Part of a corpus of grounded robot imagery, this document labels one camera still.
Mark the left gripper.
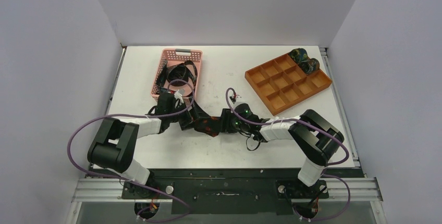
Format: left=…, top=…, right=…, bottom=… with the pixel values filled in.
left=168, top=97, right=209, bottom=130

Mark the black orange floral tie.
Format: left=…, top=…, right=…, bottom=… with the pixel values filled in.
left=190, top=106, right=222, bottom=137

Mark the orange divided tray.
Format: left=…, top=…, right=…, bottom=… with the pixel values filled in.
left=244, top=53, right=332, bottom=116

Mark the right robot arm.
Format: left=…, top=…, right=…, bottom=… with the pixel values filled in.
left=220, top=103, right=345, bottom=197

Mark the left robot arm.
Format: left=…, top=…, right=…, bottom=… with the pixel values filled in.
left=87, top=89, right=187, bottom=198

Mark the dark tie in basket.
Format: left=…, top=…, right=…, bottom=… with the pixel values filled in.
left=155, top=60, right=198, bottom=88

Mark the pink plastic basket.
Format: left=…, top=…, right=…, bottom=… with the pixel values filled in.
left=151, top=48, right=203, bottom=99

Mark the rolled dark floral tie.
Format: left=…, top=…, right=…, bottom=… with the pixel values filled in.
left=298, top=58, right=320, bottom=76

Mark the rolled blue green tie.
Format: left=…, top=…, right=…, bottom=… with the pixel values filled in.
left=288, top=48, right=308, bottom=64

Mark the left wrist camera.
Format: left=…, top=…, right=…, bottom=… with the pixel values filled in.
left=174, top=89, right=186, bottom=106

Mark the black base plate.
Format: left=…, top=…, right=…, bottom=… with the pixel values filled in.
left=120, top=168, right=332, bottom=216

